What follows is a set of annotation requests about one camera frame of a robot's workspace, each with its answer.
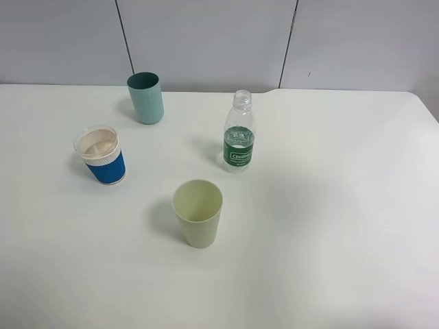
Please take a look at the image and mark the clear green-label water bottle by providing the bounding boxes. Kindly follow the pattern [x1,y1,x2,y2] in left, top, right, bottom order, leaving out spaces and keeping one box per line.
[223,90,256,173]

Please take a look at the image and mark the blue sleeved paper cup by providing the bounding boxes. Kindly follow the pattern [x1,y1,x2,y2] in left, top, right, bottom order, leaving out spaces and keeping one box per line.
[73,125,126,185]

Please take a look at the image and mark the light green plastic cup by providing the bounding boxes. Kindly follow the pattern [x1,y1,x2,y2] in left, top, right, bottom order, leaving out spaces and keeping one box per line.
[172,180,223,249]

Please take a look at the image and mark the teal plastic cup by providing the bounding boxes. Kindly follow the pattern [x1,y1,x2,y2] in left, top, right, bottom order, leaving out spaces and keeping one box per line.
[127,72,164,125]

